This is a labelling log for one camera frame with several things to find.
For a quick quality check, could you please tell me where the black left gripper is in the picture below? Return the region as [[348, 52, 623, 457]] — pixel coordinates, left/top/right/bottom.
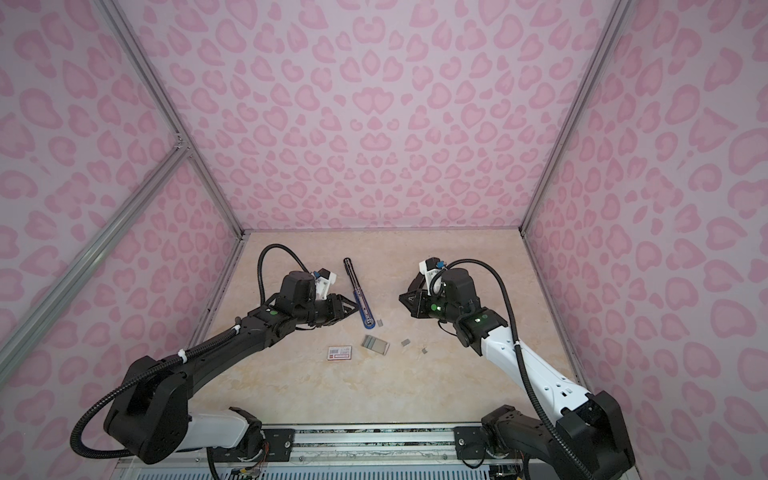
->
[[295, 293, 361, 327]]

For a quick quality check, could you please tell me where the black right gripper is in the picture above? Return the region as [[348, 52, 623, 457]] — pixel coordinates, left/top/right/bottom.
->
[[397, 290, 461, 325]]

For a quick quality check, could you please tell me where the red white staple box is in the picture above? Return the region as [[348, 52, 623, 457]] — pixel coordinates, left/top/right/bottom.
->
[[327, 345, 353, 361]]

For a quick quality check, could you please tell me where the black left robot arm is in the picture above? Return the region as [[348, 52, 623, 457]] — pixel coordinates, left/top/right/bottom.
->
[[104, 294, 358, 464]]

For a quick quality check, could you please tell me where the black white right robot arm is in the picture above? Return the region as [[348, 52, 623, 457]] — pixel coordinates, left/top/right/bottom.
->
[[399, 258, 636, 479]]

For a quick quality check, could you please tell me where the grey staple box tray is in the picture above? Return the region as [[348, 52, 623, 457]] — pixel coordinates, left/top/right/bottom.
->
[[361, 335, 390, 355]]

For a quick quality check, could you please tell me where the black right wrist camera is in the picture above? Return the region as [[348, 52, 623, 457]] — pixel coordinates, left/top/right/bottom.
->
[[419, 257, 445, 295]]

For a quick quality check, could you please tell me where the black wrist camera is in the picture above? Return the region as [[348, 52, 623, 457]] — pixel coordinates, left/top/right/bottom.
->
[[419, 257, 445, 295], [312, 268, 337, 300]]

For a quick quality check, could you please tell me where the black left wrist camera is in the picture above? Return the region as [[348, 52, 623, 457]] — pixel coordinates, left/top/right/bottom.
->
[[312, 268, 337, 300]]

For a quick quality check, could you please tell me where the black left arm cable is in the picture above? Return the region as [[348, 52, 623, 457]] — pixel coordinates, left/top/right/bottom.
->
[[69, 242, 313, 460]]

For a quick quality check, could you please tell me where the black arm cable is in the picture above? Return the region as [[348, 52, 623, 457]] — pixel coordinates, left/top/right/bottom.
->
[[69, 242, 313, 460], [431, 258, 595, 480]]

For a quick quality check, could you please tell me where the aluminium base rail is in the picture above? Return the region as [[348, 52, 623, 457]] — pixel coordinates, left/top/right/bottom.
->
[[111, 423, 556, 479]]

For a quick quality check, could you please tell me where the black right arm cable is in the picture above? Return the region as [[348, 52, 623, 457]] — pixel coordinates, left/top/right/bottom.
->
[[431, 258, 595, 480]]

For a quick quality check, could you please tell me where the aluminium diagonal frame bar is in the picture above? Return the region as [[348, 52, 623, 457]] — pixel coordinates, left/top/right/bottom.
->
[[1, 141, 188, 385]]

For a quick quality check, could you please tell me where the aluminium frame corner post right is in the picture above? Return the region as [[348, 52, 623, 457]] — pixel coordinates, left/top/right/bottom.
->
[[519, 0, 636, 238]]

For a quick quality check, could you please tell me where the aluminium frame corner post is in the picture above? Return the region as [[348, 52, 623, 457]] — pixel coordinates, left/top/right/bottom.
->
[[519, 0, 636, 238], [94, 0, 245, 239]]

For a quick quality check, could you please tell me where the aluminium frame corner post left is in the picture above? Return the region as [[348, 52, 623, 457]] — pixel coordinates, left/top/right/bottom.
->
[[94, 0, 245, 239]]

